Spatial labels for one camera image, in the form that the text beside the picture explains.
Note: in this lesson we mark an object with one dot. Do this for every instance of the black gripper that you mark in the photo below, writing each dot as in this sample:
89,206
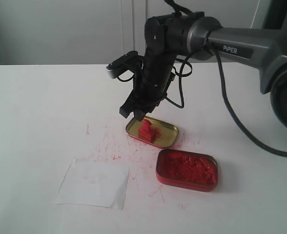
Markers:
152,87

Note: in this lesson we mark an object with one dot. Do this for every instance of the red stamp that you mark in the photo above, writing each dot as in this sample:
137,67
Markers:
146,131

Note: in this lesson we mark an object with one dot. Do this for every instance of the white paper sheet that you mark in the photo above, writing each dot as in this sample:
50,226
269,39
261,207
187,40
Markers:
92,183

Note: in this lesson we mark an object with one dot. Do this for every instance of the red ink tin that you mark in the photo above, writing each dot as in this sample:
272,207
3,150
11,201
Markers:
187,170

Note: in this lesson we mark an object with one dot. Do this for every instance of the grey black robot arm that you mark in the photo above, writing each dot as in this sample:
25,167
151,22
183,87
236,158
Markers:
201,37

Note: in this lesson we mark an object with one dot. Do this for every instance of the gold tin lid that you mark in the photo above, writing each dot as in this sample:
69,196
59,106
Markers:
166,133

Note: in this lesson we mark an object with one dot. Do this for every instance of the white cabinet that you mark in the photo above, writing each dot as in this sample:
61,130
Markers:
73,31

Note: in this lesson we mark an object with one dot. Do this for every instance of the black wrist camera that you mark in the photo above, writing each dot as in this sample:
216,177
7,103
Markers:
127,62

